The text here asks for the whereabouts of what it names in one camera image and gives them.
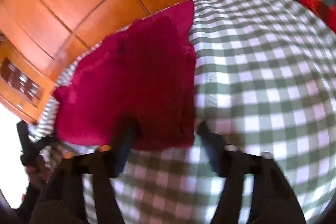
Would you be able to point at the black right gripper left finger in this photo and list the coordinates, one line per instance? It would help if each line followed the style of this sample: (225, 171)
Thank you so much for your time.
(80, 188)

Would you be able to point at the person's left hand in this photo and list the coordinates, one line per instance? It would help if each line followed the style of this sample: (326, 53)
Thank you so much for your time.
(39, 174)

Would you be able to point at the crimson red long-sleeve garment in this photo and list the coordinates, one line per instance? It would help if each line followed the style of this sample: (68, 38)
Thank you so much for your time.
(140, 79)

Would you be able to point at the wooden shelf with items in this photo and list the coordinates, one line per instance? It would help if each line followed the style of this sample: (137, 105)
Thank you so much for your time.
(21, 83)

